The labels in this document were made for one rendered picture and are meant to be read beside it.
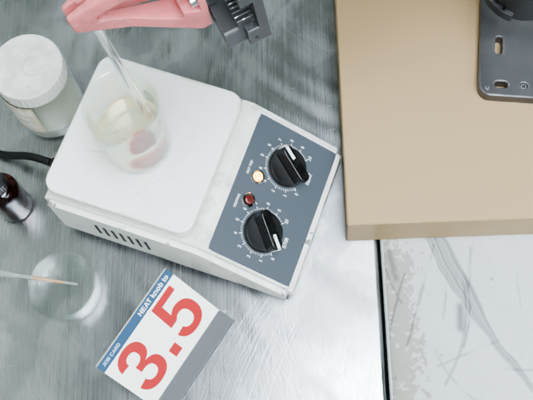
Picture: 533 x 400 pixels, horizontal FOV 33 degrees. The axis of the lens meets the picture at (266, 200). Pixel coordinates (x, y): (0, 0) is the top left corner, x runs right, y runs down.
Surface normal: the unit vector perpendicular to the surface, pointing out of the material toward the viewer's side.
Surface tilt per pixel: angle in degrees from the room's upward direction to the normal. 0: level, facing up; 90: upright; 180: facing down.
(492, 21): 0
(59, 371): 0
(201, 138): 0
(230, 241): 30
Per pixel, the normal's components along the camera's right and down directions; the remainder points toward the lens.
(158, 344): 0.49, 0.07
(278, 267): 0.42, -0.14
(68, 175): -0.06, -0.33
